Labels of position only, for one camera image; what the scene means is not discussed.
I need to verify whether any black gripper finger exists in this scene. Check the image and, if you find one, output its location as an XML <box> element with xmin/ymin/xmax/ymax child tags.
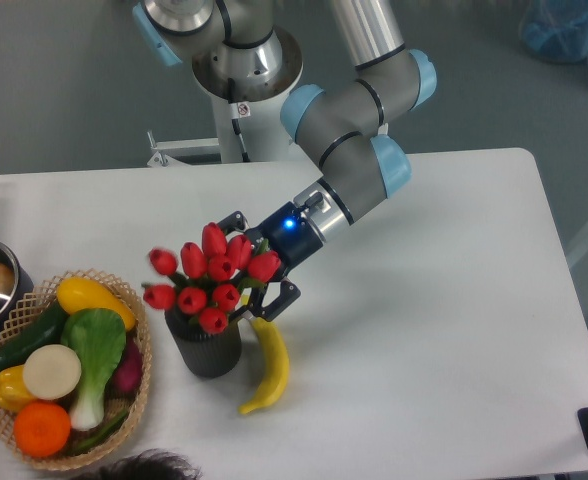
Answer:
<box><xmin>217</xmin><ymin>211</ymin><xmax>248</xmax><ymax>235</ymax></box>
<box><xmin>230</xmin><ymin>277</ymin><xmax>301</xmax><ymax>322</ymax></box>

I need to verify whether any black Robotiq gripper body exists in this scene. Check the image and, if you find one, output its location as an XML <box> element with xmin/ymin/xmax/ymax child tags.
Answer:
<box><xmin>245</xmin><ymin>202</ymin><xmax>321</xmax><ymax>275</ymax></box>

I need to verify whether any red tulip bouquet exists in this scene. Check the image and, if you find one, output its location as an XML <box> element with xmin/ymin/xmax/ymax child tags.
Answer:
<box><xmin>143</xmin><ymin>222</ymin><xmax>282</xmax><ymax>335</ymax></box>

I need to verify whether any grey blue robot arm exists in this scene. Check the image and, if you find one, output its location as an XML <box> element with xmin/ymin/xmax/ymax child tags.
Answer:
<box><xmin>132</xmin><ymin>1</ymin><xmax>437</xmax><ymax>320</ymax></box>

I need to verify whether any dark grey ribbed vase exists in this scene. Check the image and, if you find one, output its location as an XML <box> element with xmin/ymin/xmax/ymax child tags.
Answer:
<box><xmin>165</xmin><ymin>308</ymin><xmax>242</xmax><ymax>378</ymax></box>

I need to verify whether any yellow banana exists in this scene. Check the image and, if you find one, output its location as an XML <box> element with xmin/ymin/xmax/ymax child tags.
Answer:
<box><xmin>237</xmin><ymin>317</ymin><xmax>290</xmax><ymax>415</ymax></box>

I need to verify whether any yellow squash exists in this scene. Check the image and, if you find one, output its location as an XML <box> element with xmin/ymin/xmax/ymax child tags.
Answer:
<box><xmin>56</xmin><ymin>277</ymin><xmax>136</xmax><ymax>331</ymax></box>

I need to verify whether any green bok choy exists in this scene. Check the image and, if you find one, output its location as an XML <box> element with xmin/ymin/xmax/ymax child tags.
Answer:
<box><xmin>61</xmin><ymin>308</ymin><xmax>126</xmax><ymax>431</ymax></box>

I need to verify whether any purple sweet potato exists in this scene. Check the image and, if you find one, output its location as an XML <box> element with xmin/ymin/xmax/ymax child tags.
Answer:
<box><xmin>111</xmin><ymin>337</ymin><xmax>143</xmax><ymax>395</ymax></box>

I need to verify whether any green cucumber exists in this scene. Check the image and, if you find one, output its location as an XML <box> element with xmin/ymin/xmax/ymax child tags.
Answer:
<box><xmin>0</xmin><ymin>300</ymin><xmax>69</xmax><ymax>373</ymax></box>

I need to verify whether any woven wicker basket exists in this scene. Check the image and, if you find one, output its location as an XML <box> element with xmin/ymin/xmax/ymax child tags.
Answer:
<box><xmin>0</xmin><ymin>269</ymin><xmax>152</xmax><ymax>471</ymax></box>

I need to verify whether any person's dark hair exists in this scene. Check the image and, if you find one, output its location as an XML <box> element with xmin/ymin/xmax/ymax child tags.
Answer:
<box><xmin>73</xmin><ymin>449</ymin><xmax>202</xmax><ymax>480</ymax></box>

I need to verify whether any white round radish slice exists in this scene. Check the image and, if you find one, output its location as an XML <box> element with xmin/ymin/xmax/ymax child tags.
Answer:
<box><xmin>23</xmin><ymin>344</ymin><xmax>82</xmax><ymax>401</ymax></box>

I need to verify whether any green chili pepper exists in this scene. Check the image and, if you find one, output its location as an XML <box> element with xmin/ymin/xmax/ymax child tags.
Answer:
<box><xmin>67</xmin><ymin>410</ymin><xmax>129</xmax><ymax>456</ymax></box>

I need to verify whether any orange fruit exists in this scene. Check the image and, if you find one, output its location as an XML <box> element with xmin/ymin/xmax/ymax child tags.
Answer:
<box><xmin>13</xmin><ymin>401</ymin><xmax>71</xmax><ymax>458</ymax></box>

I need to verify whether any yellow bell pepper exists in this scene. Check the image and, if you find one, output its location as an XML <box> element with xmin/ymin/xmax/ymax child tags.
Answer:
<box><xmin>0</xmin><ymin>365</ymin><xmax>37</xmax><ymax>413</ymax></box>

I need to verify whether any blue plastic bag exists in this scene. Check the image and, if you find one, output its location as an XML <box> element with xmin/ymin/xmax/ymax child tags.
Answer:
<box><xmin>519</xmin><ymin>1</ymin><xmax>588</xmax><ymax>69</ymax></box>

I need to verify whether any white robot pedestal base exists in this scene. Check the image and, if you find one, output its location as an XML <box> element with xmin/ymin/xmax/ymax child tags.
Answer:
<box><xmin>146</xmin><ymin>44</ymin><xmax>320</xmax><ymax>169</ymax></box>

